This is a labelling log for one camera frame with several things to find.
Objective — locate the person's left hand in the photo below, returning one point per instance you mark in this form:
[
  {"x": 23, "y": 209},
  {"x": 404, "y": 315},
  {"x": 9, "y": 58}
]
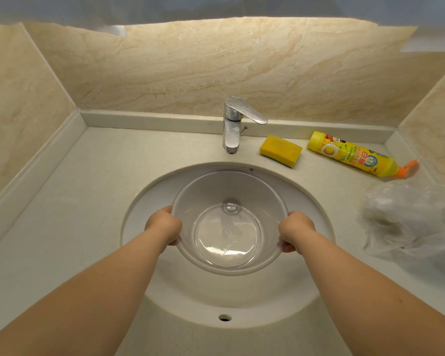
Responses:
[{"x": 164, "y": 224}]

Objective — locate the person's right hand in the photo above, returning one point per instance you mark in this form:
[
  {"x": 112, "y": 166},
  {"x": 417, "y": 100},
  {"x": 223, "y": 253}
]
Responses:
[{"x": 296, "y": 229}]

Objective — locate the person's left thumb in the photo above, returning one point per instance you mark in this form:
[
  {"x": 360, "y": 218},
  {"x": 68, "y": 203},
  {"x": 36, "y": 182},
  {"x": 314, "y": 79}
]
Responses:
[{"x": 165, "y": 210}]

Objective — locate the person's right thumb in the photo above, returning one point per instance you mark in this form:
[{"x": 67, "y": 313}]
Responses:
[{"x": 288, "y": 218}]

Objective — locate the clear glass bowl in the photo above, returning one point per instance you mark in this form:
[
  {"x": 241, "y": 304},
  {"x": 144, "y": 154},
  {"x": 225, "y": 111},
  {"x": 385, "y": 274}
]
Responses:
[{"x": 230, "y": 222}]

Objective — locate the person's right forearm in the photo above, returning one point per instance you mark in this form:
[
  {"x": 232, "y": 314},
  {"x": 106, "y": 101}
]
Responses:
[{"x": 371, "y": 296}]

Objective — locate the person's left forearm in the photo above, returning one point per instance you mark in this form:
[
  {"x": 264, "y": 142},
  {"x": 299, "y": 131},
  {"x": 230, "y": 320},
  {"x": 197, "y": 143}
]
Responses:
[{"x": 74, "y": 296}]

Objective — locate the chrome sink drain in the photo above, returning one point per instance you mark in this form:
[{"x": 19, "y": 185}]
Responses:
[{"x": 230, "y": 207}]

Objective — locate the yellow sponge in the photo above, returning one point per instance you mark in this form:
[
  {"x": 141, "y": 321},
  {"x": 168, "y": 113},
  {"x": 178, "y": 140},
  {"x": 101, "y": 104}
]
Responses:
[{"x": 280, "y": 150}]

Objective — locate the yellow dish soap bottle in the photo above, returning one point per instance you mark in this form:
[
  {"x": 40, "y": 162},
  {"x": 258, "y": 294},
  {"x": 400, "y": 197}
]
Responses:
[{"x": 352, "y": 153}]

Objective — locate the white ceramic sink basin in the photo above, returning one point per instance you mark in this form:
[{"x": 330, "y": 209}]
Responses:
[{"x": 226, "y": 292}]

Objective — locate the chrome faucet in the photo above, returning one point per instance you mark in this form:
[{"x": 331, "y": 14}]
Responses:
[{"x": 237, "y": 122}]

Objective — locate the clear plastic bag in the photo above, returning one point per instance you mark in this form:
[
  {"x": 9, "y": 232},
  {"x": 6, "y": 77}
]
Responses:
[{"x": 411, "y": 222}]

